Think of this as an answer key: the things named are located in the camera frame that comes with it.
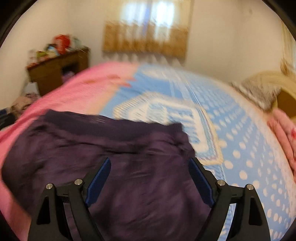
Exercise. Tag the pile of clothes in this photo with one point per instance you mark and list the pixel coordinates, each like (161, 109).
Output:
(23, 102)

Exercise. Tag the purple quilted jacket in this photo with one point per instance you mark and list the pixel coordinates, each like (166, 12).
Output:
(129, 162)

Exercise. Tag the beige patterned curtain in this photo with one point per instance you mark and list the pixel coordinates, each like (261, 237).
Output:
(148, 34)

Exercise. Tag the grey white pillow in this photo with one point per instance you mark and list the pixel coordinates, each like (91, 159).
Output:
(259, 92)

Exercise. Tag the brown wooden desk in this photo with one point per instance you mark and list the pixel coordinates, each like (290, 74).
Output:
(50, 71)

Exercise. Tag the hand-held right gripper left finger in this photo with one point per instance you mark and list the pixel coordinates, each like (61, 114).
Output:
(99, 182)

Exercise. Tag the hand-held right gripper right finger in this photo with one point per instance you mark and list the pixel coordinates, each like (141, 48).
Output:
(200, 183)

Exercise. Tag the blue printed blanket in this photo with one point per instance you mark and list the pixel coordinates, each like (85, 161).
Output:
(226, 129)

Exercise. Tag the pink folded quilt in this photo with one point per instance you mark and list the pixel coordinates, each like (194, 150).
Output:
(284, 136)

